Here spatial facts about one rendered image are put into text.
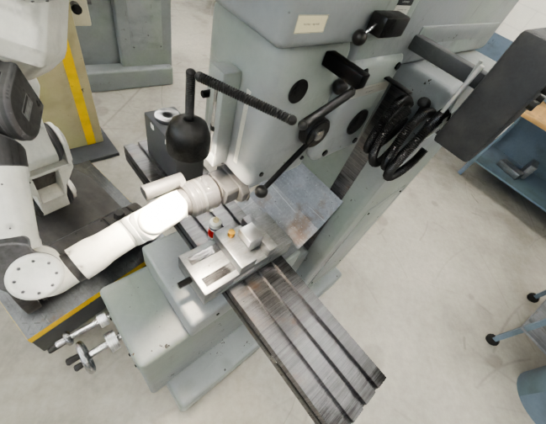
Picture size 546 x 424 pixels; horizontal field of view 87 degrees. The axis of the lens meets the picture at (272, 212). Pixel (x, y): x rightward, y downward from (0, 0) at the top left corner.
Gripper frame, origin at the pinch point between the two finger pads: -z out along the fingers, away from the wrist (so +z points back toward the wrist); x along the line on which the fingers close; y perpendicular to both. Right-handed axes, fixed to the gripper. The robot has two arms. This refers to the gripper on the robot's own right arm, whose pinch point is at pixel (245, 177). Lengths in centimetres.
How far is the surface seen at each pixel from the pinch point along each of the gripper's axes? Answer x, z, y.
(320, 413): -57, 12, 30
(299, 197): -1.8, -31.6, 24.4
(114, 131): 184, -22, 124
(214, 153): -1.7, 12.5, -14.5
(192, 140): -8.2, 22.2, -25.8
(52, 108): 172, 17, 85
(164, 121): 42.9, 1.5, 10.8
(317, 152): -11.5, -10.8, -14.2
